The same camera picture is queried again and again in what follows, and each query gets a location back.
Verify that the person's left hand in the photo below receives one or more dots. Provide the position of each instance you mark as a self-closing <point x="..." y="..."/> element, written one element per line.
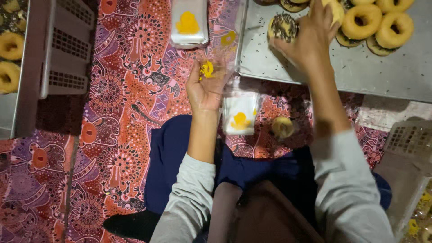
<point x="206" y="96"/>

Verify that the person's right hand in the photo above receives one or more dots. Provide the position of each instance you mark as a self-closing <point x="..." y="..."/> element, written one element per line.
<point x="312" y="47"/>

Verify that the chocolate sprinkled donut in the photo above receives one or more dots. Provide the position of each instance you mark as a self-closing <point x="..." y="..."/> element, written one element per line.
<point x="281" y="26"/>

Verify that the clear yellow-print plastic bag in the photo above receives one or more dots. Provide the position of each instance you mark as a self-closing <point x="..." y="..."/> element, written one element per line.
<point x="233" y="50"/>

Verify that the thin stack of printed bags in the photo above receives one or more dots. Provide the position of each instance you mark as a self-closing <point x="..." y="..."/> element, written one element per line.
<point x="240" y="114"/>

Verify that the large metal baking tray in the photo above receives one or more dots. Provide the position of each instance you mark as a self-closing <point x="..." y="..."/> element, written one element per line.
<point x="371" y="72"/>

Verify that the pile of plain donuts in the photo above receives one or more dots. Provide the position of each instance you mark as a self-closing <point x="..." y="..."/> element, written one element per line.
<point x="370" y="14"/>

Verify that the thick stack of printed bags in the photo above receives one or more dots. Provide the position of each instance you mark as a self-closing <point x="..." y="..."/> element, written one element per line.
<point x="188" y="23"/>

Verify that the red patterned floor mat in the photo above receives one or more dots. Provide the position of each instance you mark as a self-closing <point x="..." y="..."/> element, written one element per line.
<point x="128" y="111"/>

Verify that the plastic-wrapped donut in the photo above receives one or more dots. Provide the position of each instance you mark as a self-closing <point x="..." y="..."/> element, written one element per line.
<point x="282" y="127"/>

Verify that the person's dark blue skirt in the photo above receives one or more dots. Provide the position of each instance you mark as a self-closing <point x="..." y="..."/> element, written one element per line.
<point x="256" y="168"/>

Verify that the person's brown headscarf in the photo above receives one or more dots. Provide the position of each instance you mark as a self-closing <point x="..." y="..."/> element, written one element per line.
<point x="263" y="216"/>

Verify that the grey plastic basket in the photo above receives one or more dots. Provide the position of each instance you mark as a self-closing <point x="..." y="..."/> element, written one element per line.
<point x="405" y="158"/>
<point x="67" y="47"/>

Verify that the person's black sock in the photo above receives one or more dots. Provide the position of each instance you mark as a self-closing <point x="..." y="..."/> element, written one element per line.
<point x="131" y="224"/>

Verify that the metal tray with raised rim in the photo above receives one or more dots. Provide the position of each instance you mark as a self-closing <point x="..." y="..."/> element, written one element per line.
<point x="28" y="84"/>

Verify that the plain yellow donut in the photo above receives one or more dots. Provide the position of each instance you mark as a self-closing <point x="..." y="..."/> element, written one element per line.
<point x="10" y="69"/>
<point x="11" y="37"/>

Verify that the heap of packed donuts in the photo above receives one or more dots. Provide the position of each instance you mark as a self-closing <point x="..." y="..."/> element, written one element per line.
<point x="422" y="219"/>

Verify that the topped donut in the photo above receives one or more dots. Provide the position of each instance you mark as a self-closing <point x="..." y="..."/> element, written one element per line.
<point x="11" y="8"/>

